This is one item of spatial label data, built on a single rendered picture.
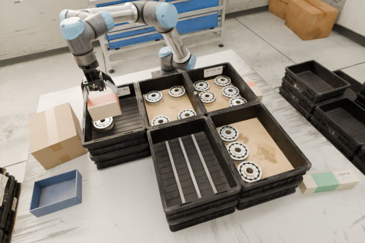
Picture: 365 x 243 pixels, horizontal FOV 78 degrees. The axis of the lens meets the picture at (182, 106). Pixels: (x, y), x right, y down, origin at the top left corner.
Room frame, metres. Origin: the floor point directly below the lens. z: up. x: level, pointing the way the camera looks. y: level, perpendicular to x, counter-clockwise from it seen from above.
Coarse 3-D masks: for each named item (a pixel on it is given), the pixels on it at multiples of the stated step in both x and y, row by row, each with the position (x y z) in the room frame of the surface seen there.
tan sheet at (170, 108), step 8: (144, 96) 1.07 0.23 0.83; (168, 96) 1.05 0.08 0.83; (160, 104) 0.98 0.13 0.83; (168, 104) 0.98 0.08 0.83; (176, 104) 0.97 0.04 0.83; (184, 104) 0.97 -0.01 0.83; (152, 112) 0.92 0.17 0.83; (160, 112) 0.92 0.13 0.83; (168, 112) 0.91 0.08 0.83; (176, 112) 0.90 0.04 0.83
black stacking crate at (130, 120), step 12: (120, 96) 1.06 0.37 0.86; (132, 96) 1.07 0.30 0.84; (132, 108) 0.97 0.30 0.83; (120, 120) 0.88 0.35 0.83; (132, 120) 0.87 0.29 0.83; (96, 132) 0.81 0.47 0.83; (108, 132) 0.80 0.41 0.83; (120, 132) 0.79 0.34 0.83; (108, 144) 0.68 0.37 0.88; (120, 144) 0.69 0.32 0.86; (132, 144) 0.70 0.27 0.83; (96, 156) 0.65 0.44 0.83
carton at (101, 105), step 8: (88, 96) 0.76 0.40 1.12; (96, 96) 0.75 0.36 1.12; (104, 96) 0.75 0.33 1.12; (112, 96) 0.74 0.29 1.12; (88, 104) 0.70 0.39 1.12; (96, 104) 0.70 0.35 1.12; (104, 104) 0.70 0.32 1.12; (112, 104) 0.70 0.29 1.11; (96, 112) 0.68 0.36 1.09; (104, 112) 0.69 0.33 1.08; (112, 112) 0.70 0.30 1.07; (120, 112) 0.71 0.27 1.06; (96, 120) 0.68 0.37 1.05
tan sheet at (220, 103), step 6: (210, 84) 1.13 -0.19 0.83; (210, 90) 1.07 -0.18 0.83; (216, 90) 1.07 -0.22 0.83; (216, 96) 1.01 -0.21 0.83; (240, 96) 1.00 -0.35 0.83; (216, 102) 0.96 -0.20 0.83; (222, 102) 0.96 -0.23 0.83; (228, 102) 0.95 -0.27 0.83; (210, 108) 0.91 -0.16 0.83; (216, 108) 0.91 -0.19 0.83
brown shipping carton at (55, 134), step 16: (48, 112) 0.96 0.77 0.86; (64, 112) 0.95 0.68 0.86; (32, 128) 0.85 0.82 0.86; (48, 128) 0.84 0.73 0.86; (64, 128) 0.83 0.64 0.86; (80, 128) 0.96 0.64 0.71; (32, 144) 0.73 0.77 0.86; (48, 144) 0.73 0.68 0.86; (64, 144) 0.74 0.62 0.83; (80, 144) 0.77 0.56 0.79; (48, 160) 0.70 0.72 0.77; (64, 160) 0.72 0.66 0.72
